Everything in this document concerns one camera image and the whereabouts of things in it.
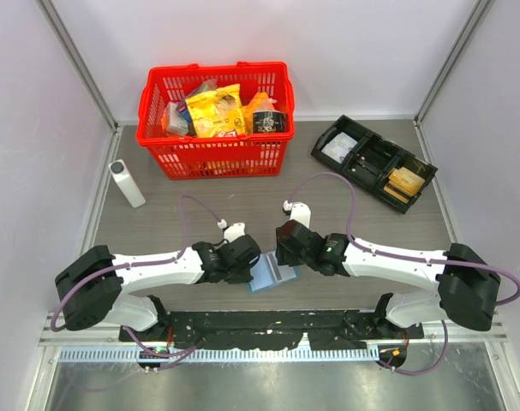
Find blue card holder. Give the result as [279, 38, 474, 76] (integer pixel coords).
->
[247, 251, 301, 294]

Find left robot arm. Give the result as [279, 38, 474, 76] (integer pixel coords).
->
[51, 234, 261, 341]

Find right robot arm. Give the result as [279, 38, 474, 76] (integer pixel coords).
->
[276, 219, 501, 338]

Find white cards stack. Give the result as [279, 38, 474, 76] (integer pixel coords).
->
[321, 133, 357, 164]

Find gold cards stack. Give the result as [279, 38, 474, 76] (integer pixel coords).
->
[383, 167, 425, 204]

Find black three-compartment tray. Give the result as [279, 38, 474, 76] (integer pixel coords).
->
[311, 116, 437, 214]

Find red plastic shopping basket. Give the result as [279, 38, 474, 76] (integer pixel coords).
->
[136, 62, 295, 180]

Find white bottle grey cap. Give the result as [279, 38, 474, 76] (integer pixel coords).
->
[109, 159, 146, 208]

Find black round tin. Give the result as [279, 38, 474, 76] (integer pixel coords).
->
[252, 110, 287, 134]

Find orange snack bag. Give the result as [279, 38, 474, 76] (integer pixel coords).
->
[242, 92, 276, 128]

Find yellow chips bag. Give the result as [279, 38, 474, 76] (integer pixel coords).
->
[186, 84, 246, 138]

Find grey small box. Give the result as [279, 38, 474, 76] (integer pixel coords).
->
[161, 102, 188, 136]

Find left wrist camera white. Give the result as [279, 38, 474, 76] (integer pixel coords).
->
[217, 219, 246, 242]

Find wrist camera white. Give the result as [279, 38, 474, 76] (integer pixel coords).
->
[283, 200, 311, 229]
[217, 219, 246, 242]

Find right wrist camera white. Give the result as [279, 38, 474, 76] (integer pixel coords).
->
[283, 200, 311, 229]

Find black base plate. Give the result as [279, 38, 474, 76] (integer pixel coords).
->
[135, 310, 424, 351]

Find slotted cable duct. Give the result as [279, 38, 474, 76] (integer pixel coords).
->
[58, 345, 380, 364]

